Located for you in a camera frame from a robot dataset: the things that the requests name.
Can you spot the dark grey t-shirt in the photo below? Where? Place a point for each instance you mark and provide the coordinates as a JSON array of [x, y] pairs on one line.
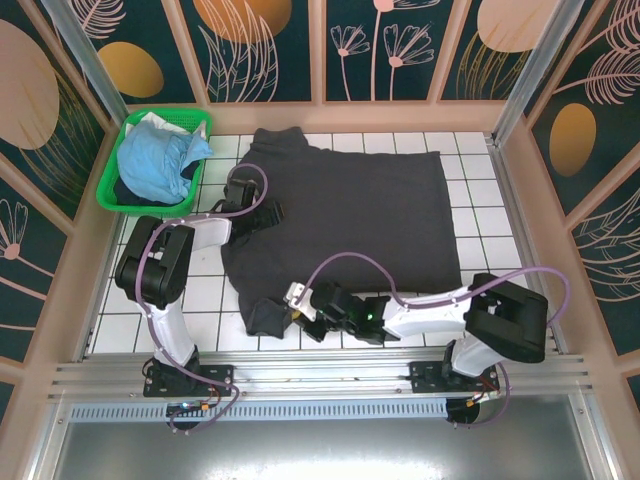
[[350, 210]]

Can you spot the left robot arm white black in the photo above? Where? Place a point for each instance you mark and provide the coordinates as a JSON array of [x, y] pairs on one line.
[[160, 270]]

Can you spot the light blue t-shirt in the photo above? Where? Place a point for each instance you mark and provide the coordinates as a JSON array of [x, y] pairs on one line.
[[150, 160]]

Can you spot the white t-shirt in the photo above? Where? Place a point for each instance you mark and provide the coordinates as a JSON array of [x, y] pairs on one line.
[[165, 121]]

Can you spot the green plastic laundry basket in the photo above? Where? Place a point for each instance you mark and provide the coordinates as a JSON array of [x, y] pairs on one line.
[[107, 192]]

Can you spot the aluminium mounting rail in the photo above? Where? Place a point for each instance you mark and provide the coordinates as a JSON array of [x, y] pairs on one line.
[[320, 372]]

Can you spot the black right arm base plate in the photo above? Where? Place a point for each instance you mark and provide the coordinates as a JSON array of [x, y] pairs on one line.
[[425, 377]]

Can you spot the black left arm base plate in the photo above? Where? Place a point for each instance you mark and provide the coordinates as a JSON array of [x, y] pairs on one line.
[[220, 380]]

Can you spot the aluminium frame post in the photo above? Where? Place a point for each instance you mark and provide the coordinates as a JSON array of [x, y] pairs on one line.
[[540, 65], [85, 55]]

